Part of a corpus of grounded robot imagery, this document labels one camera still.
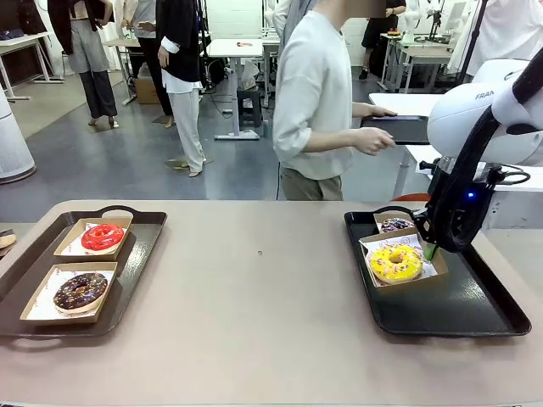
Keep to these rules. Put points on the small black serving tray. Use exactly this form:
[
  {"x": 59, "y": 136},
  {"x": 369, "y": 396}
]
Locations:
[{"x": 407, "y": 129}]

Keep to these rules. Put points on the white side table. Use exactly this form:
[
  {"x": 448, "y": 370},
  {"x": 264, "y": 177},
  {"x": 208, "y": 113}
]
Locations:
[{"x": 399, "y": 102}]

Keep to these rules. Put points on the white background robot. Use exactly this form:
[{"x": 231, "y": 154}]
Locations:
[{"x": 412, "y": 25}]

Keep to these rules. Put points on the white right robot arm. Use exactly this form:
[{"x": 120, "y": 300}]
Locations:
[{"x": 466, "y": 123}]

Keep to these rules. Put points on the red glazed donut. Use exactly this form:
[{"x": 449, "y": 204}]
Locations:
[{"x": 95, "y": 241}]

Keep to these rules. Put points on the yellow sprinkled donut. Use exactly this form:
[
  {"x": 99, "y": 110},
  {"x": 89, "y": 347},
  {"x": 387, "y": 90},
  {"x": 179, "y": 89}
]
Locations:
[{"x": 386, "y": 269}]

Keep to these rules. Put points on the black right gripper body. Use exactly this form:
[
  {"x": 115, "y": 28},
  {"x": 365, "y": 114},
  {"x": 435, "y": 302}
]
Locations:
[{"x": 473, "y": 207}]

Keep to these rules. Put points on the black step stool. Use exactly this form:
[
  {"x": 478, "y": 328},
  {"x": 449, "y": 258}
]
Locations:
[{"x": 250, "y": 106}]

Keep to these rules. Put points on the white printed liner paper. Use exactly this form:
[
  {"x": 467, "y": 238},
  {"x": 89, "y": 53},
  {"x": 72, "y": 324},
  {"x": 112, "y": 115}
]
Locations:
[
  {"x": 70, "y": 248},
  {"x": 394, "y": 242},
  {"x": 42, "y": 297}
]

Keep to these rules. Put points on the person's left forearm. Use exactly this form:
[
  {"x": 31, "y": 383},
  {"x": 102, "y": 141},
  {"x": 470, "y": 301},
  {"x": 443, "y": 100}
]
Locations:
[{"x": 360, "y": 110}]

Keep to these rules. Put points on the white background workbench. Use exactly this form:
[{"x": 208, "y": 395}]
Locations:
[{"x": 21, "y": 42}]

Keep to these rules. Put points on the tan object with dark top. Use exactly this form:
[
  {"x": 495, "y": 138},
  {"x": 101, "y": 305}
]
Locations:
[{"x": 6, "y": 241}]

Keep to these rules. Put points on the black tripod pole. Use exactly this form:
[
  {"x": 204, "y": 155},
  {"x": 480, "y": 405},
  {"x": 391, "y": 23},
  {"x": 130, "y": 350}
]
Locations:
[{"x": 475, "y": 34}]

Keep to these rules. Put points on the white cylindrical pedestal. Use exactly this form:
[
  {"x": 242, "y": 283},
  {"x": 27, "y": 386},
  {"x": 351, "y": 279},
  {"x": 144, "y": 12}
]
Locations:
[{"x": 12, "y": 140}]

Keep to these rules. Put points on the large black serving tray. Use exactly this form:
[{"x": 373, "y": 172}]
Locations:
[{"x": 445, "y": 305}]

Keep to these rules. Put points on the grey background desk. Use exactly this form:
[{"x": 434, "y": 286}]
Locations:
[{"x": 420, "y": 53}]

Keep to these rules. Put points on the person's right forearm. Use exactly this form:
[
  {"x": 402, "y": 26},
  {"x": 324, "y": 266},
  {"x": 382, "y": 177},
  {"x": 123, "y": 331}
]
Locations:
[{"x": 331, "y": 141}]

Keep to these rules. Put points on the kraft paper food box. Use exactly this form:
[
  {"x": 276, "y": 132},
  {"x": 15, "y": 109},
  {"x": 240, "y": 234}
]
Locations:
[
  {"x": 72, "y": 256},
  {"x": 439, "y": 265},
  {"x": 378, "y": 220},
  {"x": 59, "y": 320}
]

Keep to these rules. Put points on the orange round stool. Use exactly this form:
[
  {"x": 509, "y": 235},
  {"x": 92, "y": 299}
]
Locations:
[{"x": 411, "y": 197}]

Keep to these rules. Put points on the person's left hand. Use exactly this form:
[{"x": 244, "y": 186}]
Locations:
[{"x": 382, "y": 112}]

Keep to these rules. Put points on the purple sprinkled donut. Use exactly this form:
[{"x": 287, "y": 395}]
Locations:
[{"x": 394, "y": 224}]

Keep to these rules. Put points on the chocolate sprinkled donut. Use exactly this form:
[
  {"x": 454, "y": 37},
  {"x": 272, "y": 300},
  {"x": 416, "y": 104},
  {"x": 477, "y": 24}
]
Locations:
[{"x": 68, "y": 297}]

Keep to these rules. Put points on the cardboard box on floor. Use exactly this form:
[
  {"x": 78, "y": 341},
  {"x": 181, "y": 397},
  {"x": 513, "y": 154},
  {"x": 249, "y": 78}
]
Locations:
[{"x": 146, "y": 91}]

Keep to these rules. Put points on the bystander white loose clothes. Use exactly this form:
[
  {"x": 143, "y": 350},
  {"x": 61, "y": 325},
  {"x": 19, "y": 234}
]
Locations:
[{"x": 509, "y": 29}]

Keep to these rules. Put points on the bystander black top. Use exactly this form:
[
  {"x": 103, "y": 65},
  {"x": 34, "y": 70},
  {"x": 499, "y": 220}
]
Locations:
[{"x": 375, "y": 38}]

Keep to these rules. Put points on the large brown serving tray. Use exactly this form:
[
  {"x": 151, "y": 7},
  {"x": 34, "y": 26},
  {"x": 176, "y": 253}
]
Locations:
[{"x": 136, "y": 254}]

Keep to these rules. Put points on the person in beige sweater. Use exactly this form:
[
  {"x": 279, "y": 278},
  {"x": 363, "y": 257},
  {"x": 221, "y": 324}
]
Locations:
[{"x": 309, "y": 85}]

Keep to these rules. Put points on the bystander dark trousers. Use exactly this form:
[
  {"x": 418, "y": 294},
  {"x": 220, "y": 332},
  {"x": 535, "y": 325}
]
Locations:
[{"x": 150, "y": 55}]

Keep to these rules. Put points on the bystander grey trousers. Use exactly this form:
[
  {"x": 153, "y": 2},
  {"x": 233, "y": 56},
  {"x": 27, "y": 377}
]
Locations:
[{"x": 91, "y": 51}]

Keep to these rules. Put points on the bystander black jacket white trousers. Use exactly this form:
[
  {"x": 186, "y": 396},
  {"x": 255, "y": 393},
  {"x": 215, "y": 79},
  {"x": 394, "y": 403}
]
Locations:
[{"x": 182, "y": 42}]

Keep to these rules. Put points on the person's right hand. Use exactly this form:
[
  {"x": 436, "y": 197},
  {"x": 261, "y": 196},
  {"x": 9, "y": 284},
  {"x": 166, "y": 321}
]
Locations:
[{"x": 373, "y": 141}]

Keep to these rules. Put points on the white height adjustable desk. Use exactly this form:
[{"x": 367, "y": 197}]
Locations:
[{"x": 233, "y": 46}]

